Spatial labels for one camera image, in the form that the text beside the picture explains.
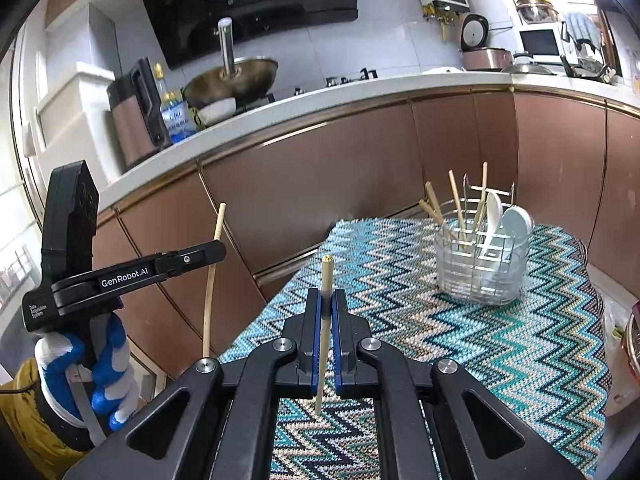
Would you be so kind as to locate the clear utensil holder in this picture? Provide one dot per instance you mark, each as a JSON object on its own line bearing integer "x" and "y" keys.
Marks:
{"x": 480, "y": 275}

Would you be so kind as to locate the bronze base cabinet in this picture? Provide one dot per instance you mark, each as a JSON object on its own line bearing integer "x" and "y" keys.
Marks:
{"x": 325, "y": 185}

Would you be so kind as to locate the metal wok lid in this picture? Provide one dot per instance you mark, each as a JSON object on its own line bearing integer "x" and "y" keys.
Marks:
{"x": 527, "y": 67}

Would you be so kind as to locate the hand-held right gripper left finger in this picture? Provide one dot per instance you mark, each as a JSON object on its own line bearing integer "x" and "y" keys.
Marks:
{"x": 316, "y": 330}

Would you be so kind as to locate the person's left forearm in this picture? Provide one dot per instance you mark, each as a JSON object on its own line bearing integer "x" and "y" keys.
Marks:
{"x": 62, "y": 430}

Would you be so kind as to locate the translucent plastic bag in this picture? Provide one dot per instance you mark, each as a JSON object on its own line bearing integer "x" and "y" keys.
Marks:
{"x": 620, "y": 360}

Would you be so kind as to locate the black range hood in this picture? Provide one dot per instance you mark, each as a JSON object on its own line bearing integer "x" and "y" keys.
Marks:
{"x": 240, "y": 5}

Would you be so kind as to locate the steel bowl with yellow lid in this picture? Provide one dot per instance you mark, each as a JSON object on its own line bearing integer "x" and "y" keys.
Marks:
{"x": 536, "y": 10}

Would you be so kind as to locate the bronze rice cooker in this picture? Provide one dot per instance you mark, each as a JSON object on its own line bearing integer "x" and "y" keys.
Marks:
{"x": 482, "y": 52}

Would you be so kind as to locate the metal wok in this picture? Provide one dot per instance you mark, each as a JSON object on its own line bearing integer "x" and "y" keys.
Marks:
{"x": 235, "y": 82}

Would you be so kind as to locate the gas stove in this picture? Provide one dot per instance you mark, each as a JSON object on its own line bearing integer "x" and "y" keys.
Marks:
{"x": 345, "y": 80}

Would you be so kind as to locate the yellow cloth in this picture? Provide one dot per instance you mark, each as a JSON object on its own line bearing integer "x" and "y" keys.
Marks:
{"x": 25, "y": 425}

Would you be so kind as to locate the cooking oil bottle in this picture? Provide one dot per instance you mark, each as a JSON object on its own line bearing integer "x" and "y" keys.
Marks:
{"x": 175, "y": 115}

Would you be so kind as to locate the light blue ceramic spoon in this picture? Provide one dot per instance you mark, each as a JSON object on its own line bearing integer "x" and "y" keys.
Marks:
{"x": 517, "y": 225}

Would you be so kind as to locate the grey towel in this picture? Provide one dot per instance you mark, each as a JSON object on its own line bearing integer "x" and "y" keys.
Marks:
{"x": 580, "y": 30}

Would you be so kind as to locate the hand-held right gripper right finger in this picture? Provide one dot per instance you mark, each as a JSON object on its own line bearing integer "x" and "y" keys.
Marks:
{"x": 338, "y": 340}

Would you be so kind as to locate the bamboo chopstick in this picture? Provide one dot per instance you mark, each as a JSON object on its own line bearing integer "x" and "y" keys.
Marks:
{"x": 456, "y": 200}
{"x": 482, "y": 190}
{"x": 429, "y": 210}
{"x": 210, "y": 305}
{"x": 434, "y": 202}
{"x": 326, "y": 280}

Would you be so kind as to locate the bronze electric kettle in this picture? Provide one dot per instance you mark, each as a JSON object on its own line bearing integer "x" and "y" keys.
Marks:
{"x": 130, "y": 120}

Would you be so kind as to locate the dark dish drainer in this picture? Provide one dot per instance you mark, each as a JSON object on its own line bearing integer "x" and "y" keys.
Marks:
{"x": 590, "y": 70}

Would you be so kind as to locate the white ceramic spoon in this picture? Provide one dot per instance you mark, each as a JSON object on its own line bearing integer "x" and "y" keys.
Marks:
{"x": 492, "y": 215}

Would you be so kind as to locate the person's left hand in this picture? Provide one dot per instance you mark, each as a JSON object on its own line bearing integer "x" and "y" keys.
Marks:
{"x": 112, "y": 370}

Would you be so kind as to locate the white microwave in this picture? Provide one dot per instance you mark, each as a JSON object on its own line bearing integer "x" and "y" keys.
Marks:
{"x": 539, "y": 42}

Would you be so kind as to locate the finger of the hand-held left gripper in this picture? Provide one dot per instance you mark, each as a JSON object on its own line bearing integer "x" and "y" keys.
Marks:
{"x": 195, "y": 256}

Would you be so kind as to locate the white bowl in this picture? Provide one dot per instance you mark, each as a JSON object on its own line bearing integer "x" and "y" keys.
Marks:
{"x": 217, "y": 110}

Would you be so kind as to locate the zigzag patterned cloth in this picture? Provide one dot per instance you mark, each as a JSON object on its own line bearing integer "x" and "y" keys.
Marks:
{"x": 475, "y": 360}

